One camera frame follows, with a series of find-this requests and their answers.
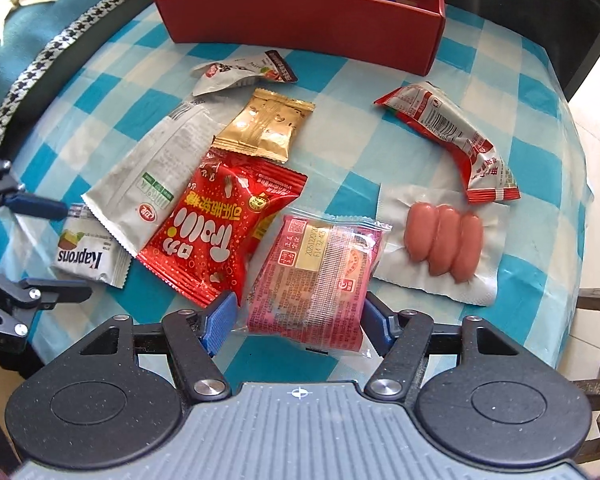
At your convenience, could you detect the long white snack packet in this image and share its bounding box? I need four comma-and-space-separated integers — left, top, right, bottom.
81, 100, 221, 257

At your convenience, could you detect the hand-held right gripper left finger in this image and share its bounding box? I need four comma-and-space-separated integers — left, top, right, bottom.
70, 291, 239, 403

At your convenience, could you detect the red white sausage packet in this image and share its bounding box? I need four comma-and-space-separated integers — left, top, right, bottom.
373, 81, 522, 204

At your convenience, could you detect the blue white checkered tablecloth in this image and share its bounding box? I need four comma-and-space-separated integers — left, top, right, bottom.
0, 2, 596, 401

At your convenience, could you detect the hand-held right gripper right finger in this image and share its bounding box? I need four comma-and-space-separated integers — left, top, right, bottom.
361, 291, 528, 403

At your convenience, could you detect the red candy packet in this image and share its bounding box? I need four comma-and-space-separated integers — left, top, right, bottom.
137, 147, 309, 309

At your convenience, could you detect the gold snack packet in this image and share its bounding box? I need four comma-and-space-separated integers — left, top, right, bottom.
213, 88, 316, 163

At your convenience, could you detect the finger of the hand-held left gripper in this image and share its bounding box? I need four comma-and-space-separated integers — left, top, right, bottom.
0, 157, 69, 221
0, 260, 94, 341

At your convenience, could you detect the small red white snack packet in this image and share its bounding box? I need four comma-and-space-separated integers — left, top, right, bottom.
190, 49, 299, 97

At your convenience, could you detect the red cardboard box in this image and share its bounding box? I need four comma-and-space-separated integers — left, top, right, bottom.
153, 0, 447, 77

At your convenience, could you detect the vacuum pack of sausages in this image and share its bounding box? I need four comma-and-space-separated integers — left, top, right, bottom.
372, 182, 511, 307

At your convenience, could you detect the teal sofa with cushions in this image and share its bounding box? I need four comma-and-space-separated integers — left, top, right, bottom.
0, 0, 206, 147

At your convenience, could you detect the dark coffee table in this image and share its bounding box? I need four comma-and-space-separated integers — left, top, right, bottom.
442, 0, 600, 103

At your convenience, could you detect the pink clear pastry packet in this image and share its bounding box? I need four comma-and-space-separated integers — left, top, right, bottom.
230, 213, 393, 359

